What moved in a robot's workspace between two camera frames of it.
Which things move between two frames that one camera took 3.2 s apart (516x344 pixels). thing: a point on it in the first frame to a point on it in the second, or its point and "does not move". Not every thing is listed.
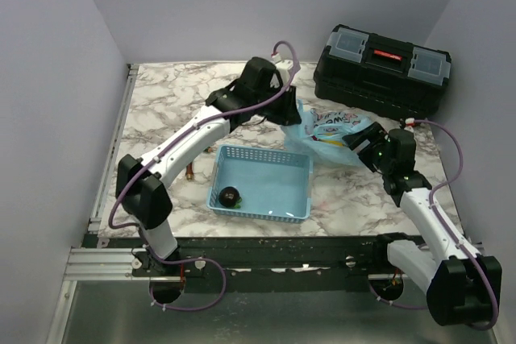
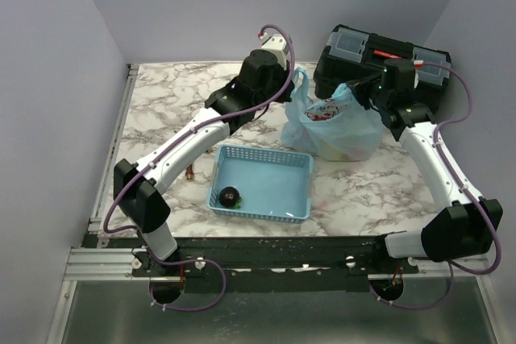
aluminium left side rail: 106,179 does not move
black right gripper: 376,134 to 359,89
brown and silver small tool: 189,171 does not move
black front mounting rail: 265,265 does not move
